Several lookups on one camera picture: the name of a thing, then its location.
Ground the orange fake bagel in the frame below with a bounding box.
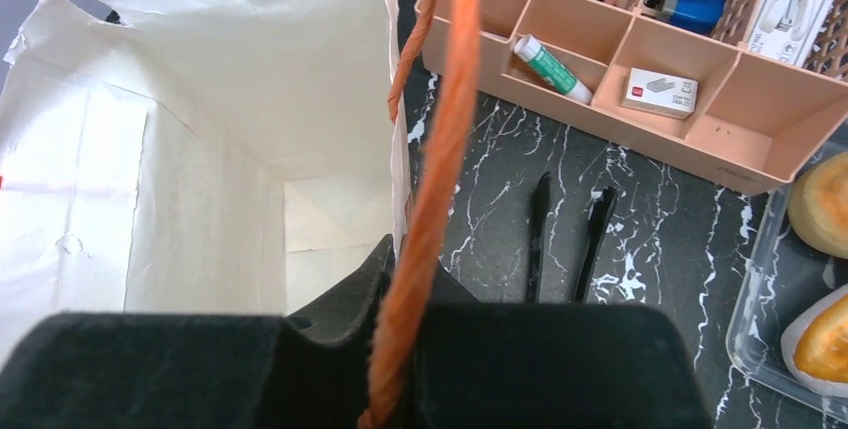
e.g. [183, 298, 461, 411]
[787, 152, 847, 259]

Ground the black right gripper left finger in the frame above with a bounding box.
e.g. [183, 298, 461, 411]
[1, 237, 395, 428]

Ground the clear plastic tray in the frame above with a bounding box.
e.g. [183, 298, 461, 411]
[725, 141, 848, 424]

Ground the pink desk file organizer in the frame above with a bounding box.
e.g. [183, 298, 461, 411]
[478, 0, 847, 195]

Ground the white small box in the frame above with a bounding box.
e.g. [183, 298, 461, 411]
[746, 0, 835, 67]

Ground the small white card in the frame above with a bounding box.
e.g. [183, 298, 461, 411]
[621, 68, 699, 120]

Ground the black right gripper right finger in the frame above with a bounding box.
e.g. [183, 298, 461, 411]
[399, 268, 712, 428]

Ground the printed paper bag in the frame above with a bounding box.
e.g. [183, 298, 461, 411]
[1, 0, 409, 368]

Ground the green marker pen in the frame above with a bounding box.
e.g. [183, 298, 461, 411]
[513, 35, 593, 104]

